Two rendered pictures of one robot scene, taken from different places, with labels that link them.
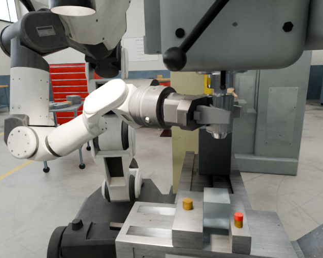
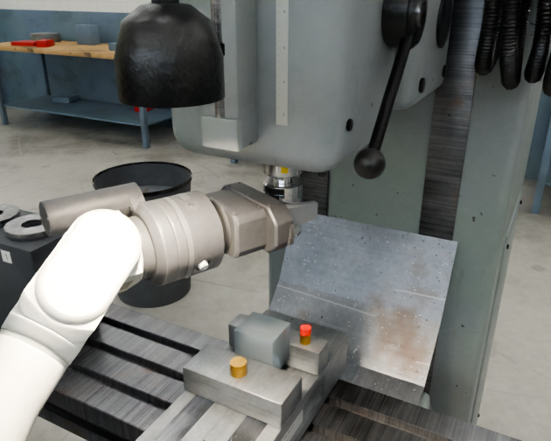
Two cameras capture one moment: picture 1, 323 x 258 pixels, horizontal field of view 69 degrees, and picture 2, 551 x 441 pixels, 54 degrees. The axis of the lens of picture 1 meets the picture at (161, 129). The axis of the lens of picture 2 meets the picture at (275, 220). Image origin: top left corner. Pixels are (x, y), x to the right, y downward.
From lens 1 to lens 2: 0.56 m
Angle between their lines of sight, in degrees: 69
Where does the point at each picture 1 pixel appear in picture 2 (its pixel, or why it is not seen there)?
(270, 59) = not seen: hidden behind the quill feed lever
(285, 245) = (324, 331)
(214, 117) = (302, 216)
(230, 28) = (370, 109)
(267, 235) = not seen: hidden behind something
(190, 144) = not seen: outside the picture
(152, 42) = (246, 129)
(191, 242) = (295, 402)
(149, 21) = (243, 94)
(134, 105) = (176, 251)
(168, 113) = (247, 237)
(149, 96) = (200, 221)
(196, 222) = (281, 375)
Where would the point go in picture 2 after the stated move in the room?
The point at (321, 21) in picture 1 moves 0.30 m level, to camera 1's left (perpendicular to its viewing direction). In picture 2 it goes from (405, 94) to (367, 171)
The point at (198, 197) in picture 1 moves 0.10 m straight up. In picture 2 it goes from (219, 353) to (216, 290)
